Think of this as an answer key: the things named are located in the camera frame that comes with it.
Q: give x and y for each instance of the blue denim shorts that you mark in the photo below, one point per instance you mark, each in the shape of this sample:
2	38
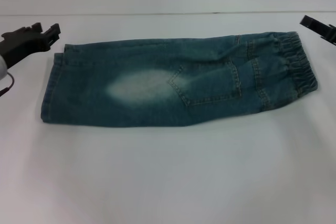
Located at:
178	82

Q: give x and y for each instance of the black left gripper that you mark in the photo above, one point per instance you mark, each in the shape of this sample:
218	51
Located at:
23	44

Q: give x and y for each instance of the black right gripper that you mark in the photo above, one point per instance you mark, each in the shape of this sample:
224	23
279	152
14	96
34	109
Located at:
333	35

